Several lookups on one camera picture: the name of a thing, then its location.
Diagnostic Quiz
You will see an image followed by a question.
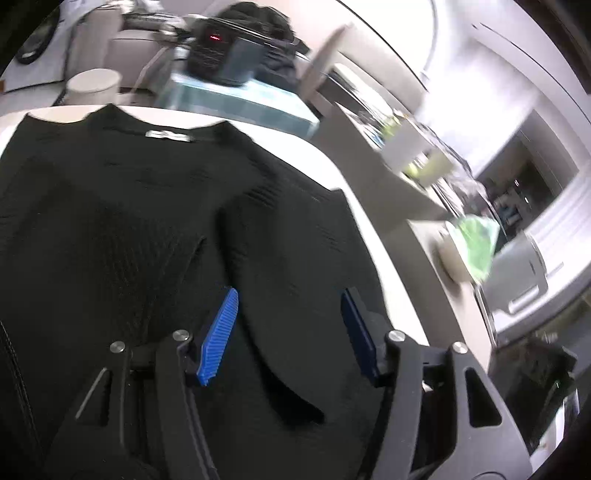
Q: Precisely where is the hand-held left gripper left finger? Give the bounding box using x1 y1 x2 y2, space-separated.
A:
44 287 239 480

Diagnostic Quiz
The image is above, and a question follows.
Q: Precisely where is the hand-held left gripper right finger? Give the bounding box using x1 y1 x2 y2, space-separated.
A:
341 287 532 480

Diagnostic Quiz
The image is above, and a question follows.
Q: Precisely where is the black knit sweater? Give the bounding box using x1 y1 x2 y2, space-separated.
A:
0 102 393 480

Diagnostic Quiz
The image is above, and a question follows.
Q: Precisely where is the grey low cabinet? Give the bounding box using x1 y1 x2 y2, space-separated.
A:
323 102 497 370

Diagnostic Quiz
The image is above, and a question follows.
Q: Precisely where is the checked tablecloth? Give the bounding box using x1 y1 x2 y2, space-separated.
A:
0 104 435 352

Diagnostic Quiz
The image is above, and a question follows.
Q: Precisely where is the white electric kettle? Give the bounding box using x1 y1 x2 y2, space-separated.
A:
480 231 550 317

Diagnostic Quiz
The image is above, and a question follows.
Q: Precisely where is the dark container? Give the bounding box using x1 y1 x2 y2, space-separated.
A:
489 337 578 453

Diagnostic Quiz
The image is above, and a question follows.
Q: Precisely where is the teal checked side table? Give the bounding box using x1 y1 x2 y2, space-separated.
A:
157 74 321 139

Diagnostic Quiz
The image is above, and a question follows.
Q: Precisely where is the white trash bin black liner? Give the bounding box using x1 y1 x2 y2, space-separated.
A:
65 68 122 106

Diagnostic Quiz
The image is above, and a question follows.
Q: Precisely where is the black jacket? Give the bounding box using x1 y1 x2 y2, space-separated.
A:
215 2 310 93

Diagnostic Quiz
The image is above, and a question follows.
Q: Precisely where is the black rice cooker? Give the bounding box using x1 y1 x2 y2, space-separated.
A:
187 18 266 88

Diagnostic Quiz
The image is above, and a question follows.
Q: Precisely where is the grey sofa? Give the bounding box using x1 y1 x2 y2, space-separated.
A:
69 4 195 88

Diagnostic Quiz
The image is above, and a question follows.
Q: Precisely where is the white washing machine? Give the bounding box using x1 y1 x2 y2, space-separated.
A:
2 0 77 93

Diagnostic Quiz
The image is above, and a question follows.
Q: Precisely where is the black braided cable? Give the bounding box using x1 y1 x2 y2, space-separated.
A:
0 320 33 416

